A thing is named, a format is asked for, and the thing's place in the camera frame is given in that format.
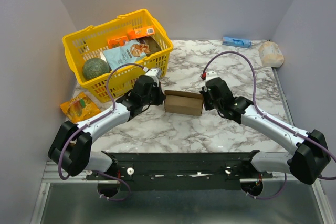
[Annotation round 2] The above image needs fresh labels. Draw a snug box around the orange scrub mommy box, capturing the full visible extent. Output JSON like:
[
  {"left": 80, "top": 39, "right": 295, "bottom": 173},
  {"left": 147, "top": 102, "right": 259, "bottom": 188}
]
[{"left": 107, "top": 36, "right": 129, "bottom": 49}]

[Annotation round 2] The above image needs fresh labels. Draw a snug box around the yellow plastic shopping basket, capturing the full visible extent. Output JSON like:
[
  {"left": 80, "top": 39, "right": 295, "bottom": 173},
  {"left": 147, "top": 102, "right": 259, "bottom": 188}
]
[{"left": 62, "top": 9, "right": 173, "bottom": 103}]

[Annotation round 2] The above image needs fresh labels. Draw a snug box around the white bagged bread loaf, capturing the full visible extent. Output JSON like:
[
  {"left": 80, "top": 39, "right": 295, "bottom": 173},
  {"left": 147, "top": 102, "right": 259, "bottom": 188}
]
[{"left": 259, "top": 41, "right": 284, "bottom": 68}]

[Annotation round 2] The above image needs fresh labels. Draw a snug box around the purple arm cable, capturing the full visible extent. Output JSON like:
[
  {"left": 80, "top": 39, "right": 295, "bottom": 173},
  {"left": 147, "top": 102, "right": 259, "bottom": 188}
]
[
  {"left": 57, "top": 63, "right": 149, "bottom": 201},
  {"left": 201, "top": 51, "right": 336, "bottom": 200}
]

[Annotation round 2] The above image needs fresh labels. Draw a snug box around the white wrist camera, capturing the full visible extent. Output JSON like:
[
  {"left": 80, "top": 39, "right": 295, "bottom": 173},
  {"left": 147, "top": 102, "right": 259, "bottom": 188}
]
[
  {"left": 145, "top": 68, "right": 161, "bottom": 85},
  {"left": 202, "top": 71, "right": 218, "bottom": 81}
]

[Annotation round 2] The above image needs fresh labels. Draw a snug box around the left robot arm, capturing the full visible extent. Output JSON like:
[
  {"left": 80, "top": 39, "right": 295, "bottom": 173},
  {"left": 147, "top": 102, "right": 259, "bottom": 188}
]
[{"left": 48, "top": 73, "right": 165, "bottom": 179}]

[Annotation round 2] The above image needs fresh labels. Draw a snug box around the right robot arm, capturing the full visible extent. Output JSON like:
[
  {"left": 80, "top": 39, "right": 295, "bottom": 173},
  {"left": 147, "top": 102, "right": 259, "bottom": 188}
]
[{"left": 200, "top": 72, "right": 331, "bottom": 185}]

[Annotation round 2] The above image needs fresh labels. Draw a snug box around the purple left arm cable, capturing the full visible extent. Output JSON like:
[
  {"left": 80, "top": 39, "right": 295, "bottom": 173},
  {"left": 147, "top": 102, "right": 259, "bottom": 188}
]
[{"left": 57, "top": 63, "right": 149, "bottom": 201}]

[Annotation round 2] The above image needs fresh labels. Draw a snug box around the brown cardboard box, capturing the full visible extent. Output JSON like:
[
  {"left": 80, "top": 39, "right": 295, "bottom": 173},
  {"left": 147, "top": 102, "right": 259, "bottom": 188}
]
[{"left": 164, "top": 90, "right": 203, "bottom": 116}]

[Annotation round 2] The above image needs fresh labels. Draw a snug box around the blue flat box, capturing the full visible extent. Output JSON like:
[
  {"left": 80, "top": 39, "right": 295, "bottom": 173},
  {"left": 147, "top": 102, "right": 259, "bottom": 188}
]
[{"left": 222, "top": 37, "right": 251, "bottom": 48}]

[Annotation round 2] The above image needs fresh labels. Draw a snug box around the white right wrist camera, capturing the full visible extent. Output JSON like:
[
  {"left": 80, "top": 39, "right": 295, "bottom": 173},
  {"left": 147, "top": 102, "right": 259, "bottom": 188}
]
[{"left": 202, "top": 71, "right": 218, "bottom": 81}]

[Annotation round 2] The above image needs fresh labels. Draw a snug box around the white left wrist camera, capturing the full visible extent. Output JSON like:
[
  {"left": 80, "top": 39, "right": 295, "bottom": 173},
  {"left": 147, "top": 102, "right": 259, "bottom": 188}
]
[{"left": 145, "top": 68, "right": 161, "bottom": 85}]

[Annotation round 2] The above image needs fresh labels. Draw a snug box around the light blue cassava chips bag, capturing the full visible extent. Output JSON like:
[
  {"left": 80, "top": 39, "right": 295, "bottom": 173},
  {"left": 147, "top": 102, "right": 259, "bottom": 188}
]
[{"left": 102, "top": 39, "right": 151, "bottom": 70}]

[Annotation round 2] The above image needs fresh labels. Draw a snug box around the green melon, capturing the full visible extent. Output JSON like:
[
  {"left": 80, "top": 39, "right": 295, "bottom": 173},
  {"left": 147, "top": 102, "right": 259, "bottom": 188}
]
[{"left": 82, "top": 58, "right": 110, "bottom": 81}]

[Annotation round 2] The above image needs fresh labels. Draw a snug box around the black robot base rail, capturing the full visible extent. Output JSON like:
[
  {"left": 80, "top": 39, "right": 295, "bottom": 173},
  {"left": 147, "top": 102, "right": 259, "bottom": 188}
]
[{"left": 54, "top": 150, "right": 279, "bottom": 192}]

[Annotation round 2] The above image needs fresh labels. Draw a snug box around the orange gummy candy bag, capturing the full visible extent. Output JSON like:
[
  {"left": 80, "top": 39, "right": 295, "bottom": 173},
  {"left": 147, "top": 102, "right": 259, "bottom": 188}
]
[{"left": 60, "top": 92, "right": 101, "bottom": 123}]

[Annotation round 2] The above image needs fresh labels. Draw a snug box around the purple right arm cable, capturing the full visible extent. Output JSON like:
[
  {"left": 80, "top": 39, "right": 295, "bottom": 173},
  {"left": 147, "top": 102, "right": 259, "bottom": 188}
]
[{"left": 201, "top": 51, "right": 336, "bottom": 200}]

